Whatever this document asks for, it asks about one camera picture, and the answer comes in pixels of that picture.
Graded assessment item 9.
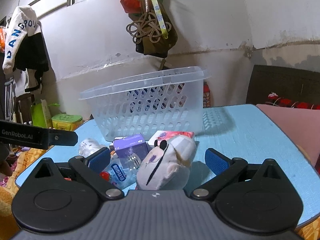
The yellow green lanyard strap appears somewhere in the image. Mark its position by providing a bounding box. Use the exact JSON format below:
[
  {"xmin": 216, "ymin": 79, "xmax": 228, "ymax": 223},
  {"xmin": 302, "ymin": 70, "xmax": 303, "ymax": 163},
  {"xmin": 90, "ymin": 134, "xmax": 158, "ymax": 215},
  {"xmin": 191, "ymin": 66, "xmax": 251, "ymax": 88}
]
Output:
[{"xmin": 145, "ymin": 0, "xmax": 169, "ymax": 40}]

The clear plastic basket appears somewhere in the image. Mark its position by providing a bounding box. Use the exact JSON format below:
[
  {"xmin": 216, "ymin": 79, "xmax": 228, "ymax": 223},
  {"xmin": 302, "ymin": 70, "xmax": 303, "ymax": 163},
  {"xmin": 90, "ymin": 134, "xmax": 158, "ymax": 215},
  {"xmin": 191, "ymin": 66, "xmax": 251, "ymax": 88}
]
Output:
[{"xmin": 80, "ymin": 66, "xmax": 210, "ymax": 141}]

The white plush toy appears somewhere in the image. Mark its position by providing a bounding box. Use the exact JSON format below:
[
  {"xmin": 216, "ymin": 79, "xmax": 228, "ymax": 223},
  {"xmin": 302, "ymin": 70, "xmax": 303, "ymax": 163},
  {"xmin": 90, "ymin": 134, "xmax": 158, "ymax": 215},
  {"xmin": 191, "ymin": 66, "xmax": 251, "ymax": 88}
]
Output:
[{"xmin": 136, "ymin": 135, "xmax": 196, "ymax": 191}]

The red gift box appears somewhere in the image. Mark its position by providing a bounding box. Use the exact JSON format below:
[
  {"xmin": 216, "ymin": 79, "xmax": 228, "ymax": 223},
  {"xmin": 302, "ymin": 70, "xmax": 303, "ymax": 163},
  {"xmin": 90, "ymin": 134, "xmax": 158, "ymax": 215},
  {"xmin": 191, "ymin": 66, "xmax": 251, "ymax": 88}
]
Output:
[{"xmin": 203, "ymin": 81, "xmax": 211, "ymax": 108}]

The hanging brown bag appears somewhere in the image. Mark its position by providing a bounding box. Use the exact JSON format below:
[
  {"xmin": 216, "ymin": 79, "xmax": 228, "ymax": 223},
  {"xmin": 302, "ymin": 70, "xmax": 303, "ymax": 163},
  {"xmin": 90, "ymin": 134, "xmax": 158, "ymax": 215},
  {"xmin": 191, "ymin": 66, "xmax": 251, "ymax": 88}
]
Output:
[{"xmin": 126, "ymin": 0, "xmax": 178, "ymax": 59}]

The green paper bag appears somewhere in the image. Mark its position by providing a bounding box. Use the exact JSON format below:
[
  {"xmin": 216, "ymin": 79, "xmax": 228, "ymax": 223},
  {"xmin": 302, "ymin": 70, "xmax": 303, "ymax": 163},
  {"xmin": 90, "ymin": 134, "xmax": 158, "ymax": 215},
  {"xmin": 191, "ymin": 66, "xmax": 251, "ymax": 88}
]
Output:
[{"xmin": 30, "ymin": 99, "xmax": 60, "ymax": 128}]

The yellow green lidded box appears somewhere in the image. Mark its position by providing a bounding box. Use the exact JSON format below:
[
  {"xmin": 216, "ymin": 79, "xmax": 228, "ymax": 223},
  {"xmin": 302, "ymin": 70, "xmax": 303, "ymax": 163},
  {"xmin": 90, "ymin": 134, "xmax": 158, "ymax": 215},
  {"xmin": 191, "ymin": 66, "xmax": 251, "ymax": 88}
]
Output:
[{"xmin": 52, "ymin": 113, "xmax": 83, "ymax": 131}]

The purple small box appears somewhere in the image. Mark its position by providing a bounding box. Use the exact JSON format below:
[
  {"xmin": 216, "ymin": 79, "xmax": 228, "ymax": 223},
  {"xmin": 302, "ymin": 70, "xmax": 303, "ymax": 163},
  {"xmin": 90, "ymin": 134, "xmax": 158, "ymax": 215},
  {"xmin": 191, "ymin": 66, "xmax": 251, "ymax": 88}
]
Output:
[{"xmin": 113, "ymin": 133, "xmax": 149, "ymax": 161}]

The clear strawberry label bottle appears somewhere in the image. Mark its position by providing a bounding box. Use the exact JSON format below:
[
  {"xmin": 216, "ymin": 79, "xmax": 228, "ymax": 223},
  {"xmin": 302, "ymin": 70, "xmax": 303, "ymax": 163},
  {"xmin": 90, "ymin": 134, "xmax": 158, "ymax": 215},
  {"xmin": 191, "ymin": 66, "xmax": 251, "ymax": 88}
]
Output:
[{"xmin": 99, "ymin": 153, "xmax": 142, "ymax": 190}]

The orange floral blanket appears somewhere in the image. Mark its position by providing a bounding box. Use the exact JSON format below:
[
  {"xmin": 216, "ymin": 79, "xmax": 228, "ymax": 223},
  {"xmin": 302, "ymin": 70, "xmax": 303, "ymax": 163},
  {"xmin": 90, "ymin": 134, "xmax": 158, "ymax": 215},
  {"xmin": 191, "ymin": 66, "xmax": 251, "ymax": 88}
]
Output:
[{"xmin": 1, "ymin": 148, "xmax": 47, "ymax": 239}]

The dark wooden headboard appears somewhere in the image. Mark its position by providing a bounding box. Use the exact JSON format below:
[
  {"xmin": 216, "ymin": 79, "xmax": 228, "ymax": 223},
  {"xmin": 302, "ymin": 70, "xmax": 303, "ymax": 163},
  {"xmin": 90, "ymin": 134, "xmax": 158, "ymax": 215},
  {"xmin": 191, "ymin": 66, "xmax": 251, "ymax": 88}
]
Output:
[{"xmin": 246, "ymin": 64, "xmax": 319, "ymax": 105}]

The pink pillow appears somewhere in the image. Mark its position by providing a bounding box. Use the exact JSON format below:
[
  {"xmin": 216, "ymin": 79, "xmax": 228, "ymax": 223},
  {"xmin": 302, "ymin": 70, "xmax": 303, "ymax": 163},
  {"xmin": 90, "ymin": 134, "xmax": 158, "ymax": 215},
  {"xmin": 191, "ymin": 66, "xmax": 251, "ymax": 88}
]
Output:
[{"xmin": 257, "ymin": 104, "xmax": 319, "ymax": 166}]

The white plastic cup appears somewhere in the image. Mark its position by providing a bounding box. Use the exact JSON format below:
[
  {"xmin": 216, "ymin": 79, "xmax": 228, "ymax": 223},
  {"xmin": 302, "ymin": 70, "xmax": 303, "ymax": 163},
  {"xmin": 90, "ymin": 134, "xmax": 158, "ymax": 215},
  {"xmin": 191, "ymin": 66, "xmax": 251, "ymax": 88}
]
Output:
[{"xmin": 79, "ymin": 138, "xmax": 105, "ymax": 158}]

